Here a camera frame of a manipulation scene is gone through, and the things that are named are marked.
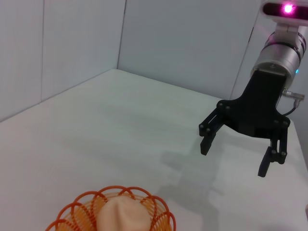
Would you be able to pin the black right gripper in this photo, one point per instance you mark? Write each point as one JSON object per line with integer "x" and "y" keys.
{"x": 260, "y": 106}

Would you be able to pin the pale beige steamed bun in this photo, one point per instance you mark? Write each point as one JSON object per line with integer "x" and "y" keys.
{"x": 122, "y": 214}

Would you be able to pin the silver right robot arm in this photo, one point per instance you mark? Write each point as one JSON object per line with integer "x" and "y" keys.
{"x": 279, "y": 56}

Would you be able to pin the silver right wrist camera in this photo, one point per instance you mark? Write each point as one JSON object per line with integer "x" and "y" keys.
{"x": 276, "y": 9}

